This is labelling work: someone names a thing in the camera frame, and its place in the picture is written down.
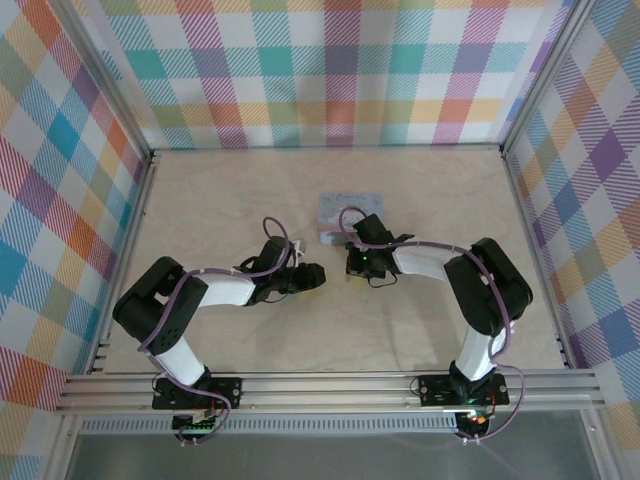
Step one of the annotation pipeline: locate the blue cartoon tin box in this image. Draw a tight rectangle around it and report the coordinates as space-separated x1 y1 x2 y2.
317 191 386 248

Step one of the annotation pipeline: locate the grey metal sheet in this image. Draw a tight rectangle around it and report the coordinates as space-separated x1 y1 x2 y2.
64 432 601 480

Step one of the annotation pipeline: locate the long aluminium mounting rail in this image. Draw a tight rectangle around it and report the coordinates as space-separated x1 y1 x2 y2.
54 368 609 416

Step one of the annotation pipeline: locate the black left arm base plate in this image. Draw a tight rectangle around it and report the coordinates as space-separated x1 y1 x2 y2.
152 377 244 411

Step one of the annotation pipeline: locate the thin aluminium wall rail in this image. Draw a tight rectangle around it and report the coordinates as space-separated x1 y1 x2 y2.
149 143 504 154

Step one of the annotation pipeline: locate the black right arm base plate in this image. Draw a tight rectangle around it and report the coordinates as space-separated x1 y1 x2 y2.
417 372 510 406

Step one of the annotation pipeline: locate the aluminium side rail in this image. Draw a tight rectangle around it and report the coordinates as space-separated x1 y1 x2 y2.
87 152 162 375
501 149 576 369

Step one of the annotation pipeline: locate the slotted grey cable duct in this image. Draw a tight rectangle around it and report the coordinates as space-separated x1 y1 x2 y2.
79 417 459 435

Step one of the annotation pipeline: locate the aluminium corner post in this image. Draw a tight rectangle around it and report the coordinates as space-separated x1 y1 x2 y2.
499 0 599 157
57 0 162 166

